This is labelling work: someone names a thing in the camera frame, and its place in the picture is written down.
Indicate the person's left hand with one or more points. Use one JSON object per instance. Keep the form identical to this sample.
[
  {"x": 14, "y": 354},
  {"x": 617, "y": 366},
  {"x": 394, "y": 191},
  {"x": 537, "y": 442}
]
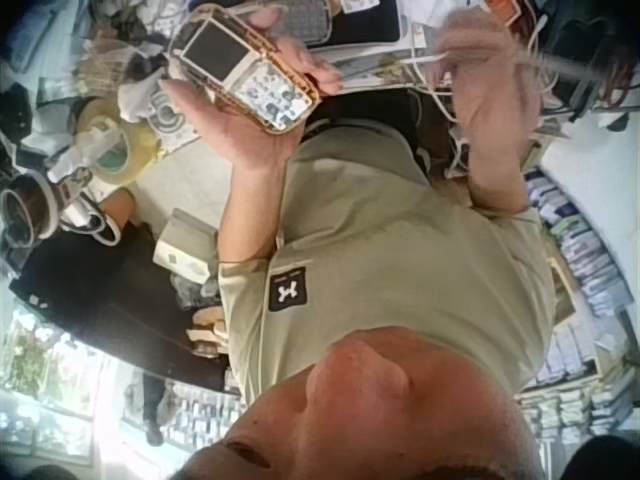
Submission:
[{"x": 250, "y": 135}]

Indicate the crumpled white tissue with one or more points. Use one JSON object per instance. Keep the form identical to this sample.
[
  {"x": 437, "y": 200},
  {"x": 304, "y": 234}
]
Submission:
[{"x": 137, "y": 95}]

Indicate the person's right hand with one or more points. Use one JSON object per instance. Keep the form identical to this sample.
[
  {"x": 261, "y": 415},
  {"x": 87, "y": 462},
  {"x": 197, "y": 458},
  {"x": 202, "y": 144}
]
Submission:
[{"x": 492, "y": 107}]

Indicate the small white carton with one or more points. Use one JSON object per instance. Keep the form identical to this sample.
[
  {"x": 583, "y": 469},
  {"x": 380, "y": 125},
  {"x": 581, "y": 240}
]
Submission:
[{"x": 180, "y": 250}]

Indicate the black counter top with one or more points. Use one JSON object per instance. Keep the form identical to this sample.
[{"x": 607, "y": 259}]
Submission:
[{"x": 100, "y": 300}]

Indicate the grey phone keypad panel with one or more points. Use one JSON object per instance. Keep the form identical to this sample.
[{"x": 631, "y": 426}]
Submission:
[{"x": 305, "y": 20}]

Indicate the white gold-framed mobile phone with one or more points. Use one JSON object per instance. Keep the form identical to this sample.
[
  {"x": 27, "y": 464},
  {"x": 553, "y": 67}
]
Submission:
[{"x": 235, "y": 70}]

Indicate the brown tape roll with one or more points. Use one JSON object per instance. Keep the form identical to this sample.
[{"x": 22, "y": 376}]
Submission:
[{"x": 27, "y": 205}]

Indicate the clear yellowish tape roll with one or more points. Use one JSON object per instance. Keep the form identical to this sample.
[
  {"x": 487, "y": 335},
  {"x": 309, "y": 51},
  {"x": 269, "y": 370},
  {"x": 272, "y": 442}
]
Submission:
[{"x": 117, "y": 145}]

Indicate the shelf of small boxes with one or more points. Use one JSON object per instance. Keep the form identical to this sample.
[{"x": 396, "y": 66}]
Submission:
[{"x": 585, "y": 280}]

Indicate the white grey hand tool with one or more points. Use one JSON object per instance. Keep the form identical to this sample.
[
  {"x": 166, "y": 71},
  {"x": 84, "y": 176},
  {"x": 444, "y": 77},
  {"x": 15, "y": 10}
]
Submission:
[{"x": 565, "y": 67}]

